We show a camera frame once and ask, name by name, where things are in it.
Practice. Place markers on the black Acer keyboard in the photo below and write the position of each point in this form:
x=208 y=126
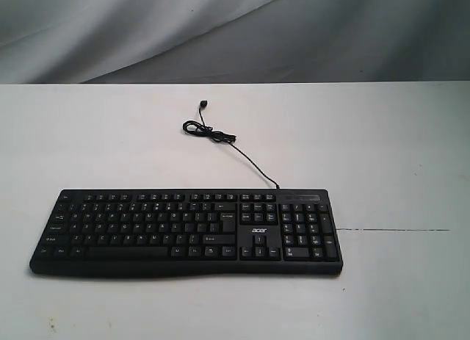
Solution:
x=137 y=233

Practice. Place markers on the grey backdrop cloth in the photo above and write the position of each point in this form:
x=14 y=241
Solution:
x=233 y=41

